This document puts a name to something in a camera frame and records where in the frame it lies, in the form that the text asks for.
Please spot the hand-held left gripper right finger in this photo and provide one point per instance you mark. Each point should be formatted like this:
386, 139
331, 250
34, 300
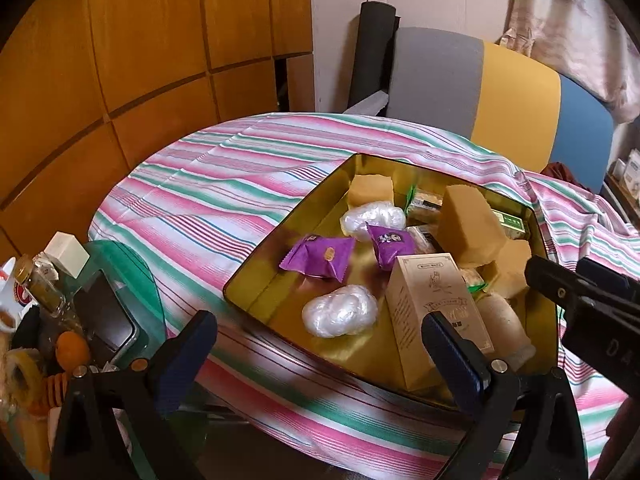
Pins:
455, 360

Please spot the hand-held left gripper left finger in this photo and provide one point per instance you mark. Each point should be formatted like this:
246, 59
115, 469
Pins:
185, 360

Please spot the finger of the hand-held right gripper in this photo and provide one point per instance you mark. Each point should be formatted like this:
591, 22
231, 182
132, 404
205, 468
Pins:
560, 285
610, 276

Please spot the beige carton box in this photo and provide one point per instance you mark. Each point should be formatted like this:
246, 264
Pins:
425, 310

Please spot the tall yellow sponge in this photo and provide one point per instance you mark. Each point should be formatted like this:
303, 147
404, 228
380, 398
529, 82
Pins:
470, 225

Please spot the gold metal tin box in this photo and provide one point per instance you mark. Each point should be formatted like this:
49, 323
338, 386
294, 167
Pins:
285, 305

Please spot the white plastic bag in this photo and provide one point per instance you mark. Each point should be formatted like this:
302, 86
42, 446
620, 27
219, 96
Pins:
340, 312
372, 217

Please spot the purple snack packet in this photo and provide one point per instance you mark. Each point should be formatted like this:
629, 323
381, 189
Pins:
317, 257
392, 247

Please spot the wedge yellow sponge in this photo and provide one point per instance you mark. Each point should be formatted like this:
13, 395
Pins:
371, 190

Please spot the side desk with clutter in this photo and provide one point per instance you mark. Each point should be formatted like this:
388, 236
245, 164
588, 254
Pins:
625, 197

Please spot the dark grey rectangular case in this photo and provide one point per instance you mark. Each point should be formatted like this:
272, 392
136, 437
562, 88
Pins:
107, 315

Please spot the green glass side table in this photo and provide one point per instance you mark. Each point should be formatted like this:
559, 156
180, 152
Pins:
140, 280

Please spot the brown cloth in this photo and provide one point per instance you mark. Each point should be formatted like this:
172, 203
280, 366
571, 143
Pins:
565, 175

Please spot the white box blue label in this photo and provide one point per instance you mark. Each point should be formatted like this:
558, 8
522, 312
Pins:
632, 166

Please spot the orange fruit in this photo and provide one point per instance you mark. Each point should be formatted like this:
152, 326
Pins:
72, 351

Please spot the orange ribbed object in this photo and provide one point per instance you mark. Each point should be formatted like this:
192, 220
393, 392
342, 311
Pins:
47, 395

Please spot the glass bottle white cube cap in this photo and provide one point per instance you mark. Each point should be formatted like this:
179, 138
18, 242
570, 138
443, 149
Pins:
67, 255

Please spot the yellow tape roll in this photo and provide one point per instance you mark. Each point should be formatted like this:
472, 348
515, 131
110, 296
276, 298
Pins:
22, 375

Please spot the striped pink green tablecloth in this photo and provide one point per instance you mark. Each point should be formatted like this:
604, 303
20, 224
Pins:
200, 195

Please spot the white lucky cat figurine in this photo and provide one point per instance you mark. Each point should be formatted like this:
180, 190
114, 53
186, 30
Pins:
12, 290

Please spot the grey yellow blue chair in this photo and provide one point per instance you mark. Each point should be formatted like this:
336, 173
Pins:
515, 95

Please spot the bundled pink patterned curtain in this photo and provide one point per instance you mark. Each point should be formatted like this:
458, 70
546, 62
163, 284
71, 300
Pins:
575, 25

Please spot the black rolled mat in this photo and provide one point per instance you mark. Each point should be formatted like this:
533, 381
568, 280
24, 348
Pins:
372, 50

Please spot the wooden wardrobe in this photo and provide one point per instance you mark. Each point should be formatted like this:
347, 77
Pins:
125, 60

